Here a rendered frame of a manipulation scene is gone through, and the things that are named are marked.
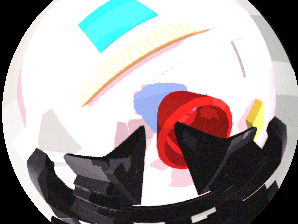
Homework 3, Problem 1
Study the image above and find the yellow rectangular block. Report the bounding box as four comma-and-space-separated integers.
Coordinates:
246, 99, 265, 141

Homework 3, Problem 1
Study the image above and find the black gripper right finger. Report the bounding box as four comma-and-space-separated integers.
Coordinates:
174, 121, 257, 196

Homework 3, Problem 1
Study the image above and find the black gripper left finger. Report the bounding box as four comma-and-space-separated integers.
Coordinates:
63, 125, 146, 205

